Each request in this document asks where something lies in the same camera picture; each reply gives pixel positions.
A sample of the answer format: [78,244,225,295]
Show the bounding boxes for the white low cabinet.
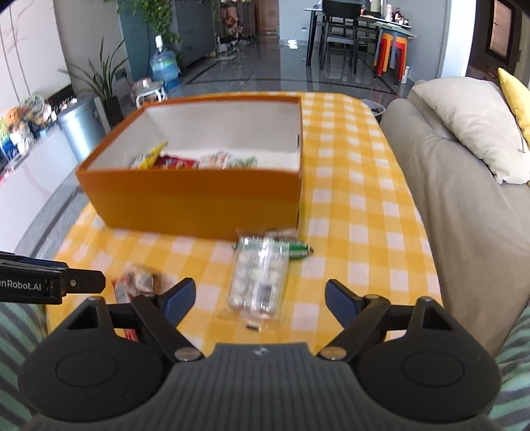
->
[0,124,98,266]

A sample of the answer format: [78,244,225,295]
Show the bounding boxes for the beige sofa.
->
[380,81,530,357]

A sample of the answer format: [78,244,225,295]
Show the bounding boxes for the long-leaf potted plant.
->
[62,37,130,129]

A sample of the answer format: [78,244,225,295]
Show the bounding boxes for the dark wooden door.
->
[468,0,530,79]

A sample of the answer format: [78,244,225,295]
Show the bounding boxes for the beige pillow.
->
[408,79,530,185]

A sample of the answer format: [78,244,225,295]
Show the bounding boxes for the person's left leg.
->
[0,302,47,431]

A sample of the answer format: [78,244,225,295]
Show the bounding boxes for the black dining chair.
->
[356,17,382,72]
[321,17,359,74]

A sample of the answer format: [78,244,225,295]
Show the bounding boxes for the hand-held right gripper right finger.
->
[317,279,466,360]

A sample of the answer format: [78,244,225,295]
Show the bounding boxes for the trailing green plant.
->
[120,0,183,44]

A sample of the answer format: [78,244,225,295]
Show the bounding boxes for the person's leg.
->
[0,302,47,431]
[493,323,530,431]

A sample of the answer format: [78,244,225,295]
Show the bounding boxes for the person's right leg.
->
[493,323,530,431]

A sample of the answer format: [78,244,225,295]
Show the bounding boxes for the yellow pillow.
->
[497,67,530,150]

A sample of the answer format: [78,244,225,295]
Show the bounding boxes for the small green packet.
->
[286,242,314,260]

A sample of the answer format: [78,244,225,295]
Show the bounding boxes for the orange cardboard box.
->
[75,94,304,241]

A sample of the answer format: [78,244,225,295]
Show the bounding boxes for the dining table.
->
[304,6,417,84]

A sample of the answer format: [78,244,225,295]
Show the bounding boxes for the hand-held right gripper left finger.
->
[58,277,203,361]

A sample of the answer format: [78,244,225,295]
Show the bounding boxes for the small clear candy packet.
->
[120,264,167,297]

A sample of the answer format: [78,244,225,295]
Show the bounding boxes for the long red packet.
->
[113,279,141,342]

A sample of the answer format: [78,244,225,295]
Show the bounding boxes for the blue water jug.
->
[150,35,181,90]

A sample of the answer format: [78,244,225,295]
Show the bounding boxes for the stacked orange stools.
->
[375,31,408,81]

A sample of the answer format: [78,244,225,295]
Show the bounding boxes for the red snack bag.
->
[157,155,199,169]

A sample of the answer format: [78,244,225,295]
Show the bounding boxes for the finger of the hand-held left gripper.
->
[0,251,69,271]
[62,270,105,293]

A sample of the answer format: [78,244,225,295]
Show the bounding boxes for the yellow checkered tablecloth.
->
[45,92,444,357]

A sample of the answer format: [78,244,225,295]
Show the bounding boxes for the yellow stick packet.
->
[141,142,168,168]

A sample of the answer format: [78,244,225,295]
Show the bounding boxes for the grey cabinet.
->
[174,0,220,67]

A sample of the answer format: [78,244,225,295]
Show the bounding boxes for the group of stuffed toys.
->
[0,93,58,160]

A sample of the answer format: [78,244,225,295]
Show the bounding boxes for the small white stool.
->
[132,79,168,109]

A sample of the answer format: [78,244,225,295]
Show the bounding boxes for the white spicy strip packet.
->
[199,151,230,169]

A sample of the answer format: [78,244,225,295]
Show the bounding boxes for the silver trash can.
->
[56,97,106,164]

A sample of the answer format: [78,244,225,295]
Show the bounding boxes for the clear packet of white balls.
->
[228,234,291,320]

